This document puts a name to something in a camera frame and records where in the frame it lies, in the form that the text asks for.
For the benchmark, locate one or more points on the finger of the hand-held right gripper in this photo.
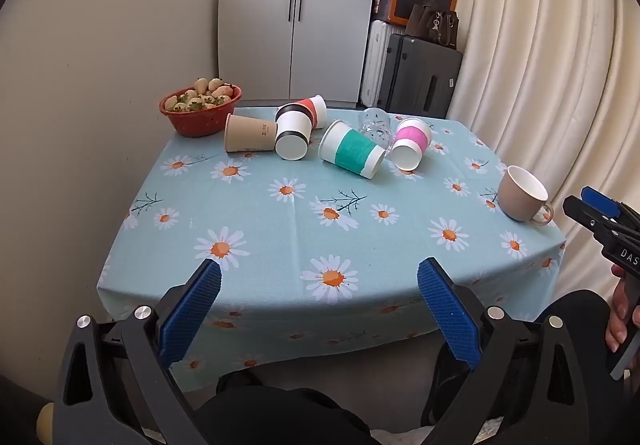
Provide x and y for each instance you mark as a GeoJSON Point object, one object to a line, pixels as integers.
{"type": "Point", "coordinates": [600, 201]}
{"type": "Point", "coordinates": [582, 210]}

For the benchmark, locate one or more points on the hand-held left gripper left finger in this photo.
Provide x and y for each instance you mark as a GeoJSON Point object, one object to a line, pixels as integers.
{"type": "Point", "coordinates": [192, 310]}

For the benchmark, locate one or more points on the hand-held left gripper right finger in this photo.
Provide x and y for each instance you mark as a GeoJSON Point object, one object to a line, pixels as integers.
{"type": "Point", "coordinates": [447, 312]}

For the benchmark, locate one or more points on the white cup with pink band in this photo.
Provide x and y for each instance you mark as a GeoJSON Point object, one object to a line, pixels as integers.
{"type": "Point", "coordinates": [412, 136]}

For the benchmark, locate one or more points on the brown paper cup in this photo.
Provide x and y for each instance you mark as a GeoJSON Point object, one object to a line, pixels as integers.
{"type": "Point", "coordinates": [245, 132]}

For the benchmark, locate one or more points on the white cup with green band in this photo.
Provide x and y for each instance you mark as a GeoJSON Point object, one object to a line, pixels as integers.
{"type": "Point", "coordinates": [352, 150]}

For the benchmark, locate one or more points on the white cup with black band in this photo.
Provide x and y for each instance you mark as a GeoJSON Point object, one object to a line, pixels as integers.
{"type": "Point", "coordinates": [292, 131]}

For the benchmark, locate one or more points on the white cup with red band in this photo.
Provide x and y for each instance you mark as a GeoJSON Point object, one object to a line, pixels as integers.
{"type": "Point", "coordinates": [316, 108]}

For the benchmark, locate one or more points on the person's right hand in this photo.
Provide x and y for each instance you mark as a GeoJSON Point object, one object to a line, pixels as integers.
{"type": "Point", "coordinates": [619, 315]}

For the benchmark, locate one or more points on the beige ceramic mug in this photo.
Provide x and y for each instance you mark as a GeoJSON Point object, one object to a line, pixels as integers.
{"type": "Point", "coordinates": [515, 200]}

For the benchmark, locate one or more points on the blue daisy-print tablecloth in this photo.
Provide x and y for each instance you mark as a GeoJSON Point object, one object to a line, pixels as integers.
{"type": "Point", "coordinates": [300, 225]}

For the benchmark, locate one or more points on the cream curtain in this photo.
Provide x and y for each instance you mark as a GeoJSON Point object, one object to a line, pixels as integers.
{"type": "Point", "coordinates": [525, 75]}

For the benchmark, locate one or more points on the person's dark trousers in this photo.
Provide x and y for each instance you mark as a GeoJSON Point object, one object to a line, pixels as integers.
{"type": "Point", "coordinates": [300, 412]}

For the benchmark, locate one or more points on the red plastic colander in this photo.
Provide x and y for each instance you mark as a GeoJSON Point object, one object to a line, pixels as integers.
{"type": "Point", "coordinates": [195, 124]}

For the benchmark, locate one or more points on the dark grey suitcase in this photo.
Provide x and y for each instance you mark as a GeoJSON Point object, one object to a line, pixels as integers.
{"type": "Point", "coordinates": [387, 75]}
{"type": "Point", "coordinates": [430, 80]}

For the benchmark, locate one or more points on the clear drinking glass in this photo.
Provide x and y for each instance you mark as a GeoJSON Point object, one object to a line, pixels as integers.
{"type": "Point", "coordinates": [375, 122]}

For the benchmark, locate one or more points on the pile of pale strawberries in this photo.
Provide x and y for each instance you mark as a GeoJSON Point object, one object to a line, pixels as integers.
{"type": "Point", "coordinates": [201, 99]}

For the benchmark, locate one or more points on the brown leather handbag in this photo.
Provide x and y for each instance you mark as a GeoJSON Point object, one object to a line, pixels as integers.
{"type": "Point", "coordinates": [431, 27]}

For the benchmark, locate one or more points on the white suitcase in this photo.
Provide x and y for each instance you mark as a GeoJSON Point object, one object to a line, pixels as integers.
{"type": "Point", "coordinates": [374, 67]}

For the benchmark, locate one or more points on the grey two-door refrigerator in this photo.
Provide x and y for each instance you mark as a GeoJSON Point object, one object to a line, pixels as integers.
{"type": "Point", "coordinates": [260, 25]}

